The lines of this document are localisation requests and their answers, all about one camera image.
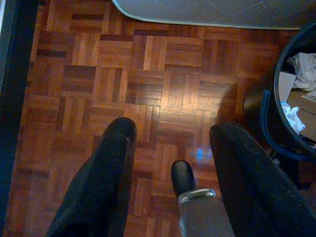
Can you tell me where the white paper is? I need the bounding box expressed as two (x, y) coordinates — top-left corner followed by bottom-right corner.
(281, 101), (307, 135)
(287, 52), (316, 92)

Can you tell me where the silver robot left leg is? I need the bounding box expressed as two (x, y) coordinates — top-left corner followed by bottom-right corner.
(178, 189), (235, 237)

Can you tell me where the black trash bin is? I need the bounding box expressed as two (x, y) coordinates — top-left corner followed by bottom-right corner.
(243, 21), (316, 191)

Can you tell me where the black robot left foot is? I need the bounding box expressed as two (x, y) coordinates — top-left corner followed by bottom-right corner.
(171, 160), (197, 198)

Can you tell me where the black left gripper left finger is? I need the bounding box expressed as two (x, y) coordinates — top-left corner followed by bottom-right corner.
(46, 117), (137, 237)

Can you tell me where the blue bin handle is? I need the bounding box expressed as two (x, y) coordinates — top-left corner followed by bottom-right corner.
(260, 89), (316, 161)

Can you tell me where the dark wooden skirting board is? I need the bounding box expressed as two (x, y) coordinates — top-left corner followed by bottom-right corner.
(0, 0), (40, 223)

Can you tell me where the brown cardboard box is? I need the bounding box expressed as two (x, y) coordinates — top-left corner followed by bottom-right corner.
(286, 90), (316, 143)

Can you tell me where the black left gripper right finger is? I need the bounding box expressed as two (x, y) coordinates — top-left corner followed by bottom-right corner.
(209, 122), (316, 237)

